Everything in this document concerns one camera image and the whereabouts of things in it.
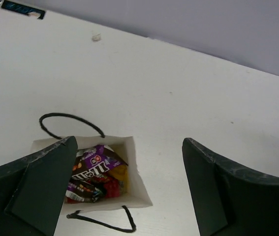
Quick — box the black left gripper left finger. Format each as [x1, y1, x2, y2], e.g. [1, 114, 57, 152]
[0, 136, 78, 236]

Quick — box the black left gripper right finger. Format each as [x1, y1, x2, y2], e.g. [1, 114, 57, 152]
[182, 138, 279, 236]

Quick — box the purple M&M snack packet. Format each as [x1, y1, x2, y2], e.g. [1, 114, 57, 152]
[71, 145, 127, 180]

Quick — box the grey white paper coffee bag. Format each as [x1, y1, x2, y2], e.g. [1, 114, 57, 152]
[31, 112, 154, 234]

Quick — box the purple brown snack wrapper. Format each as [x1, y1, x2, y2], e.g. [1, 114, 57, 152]
[65, 178, 107, 203]

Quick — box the red snack packet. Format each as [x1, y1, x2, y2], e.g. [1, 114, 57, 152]
[103, 179, 121, 199]

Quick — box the yellow snack packet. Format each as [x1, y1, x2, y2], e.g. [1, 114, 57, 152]
[108, 165, 128, 194]

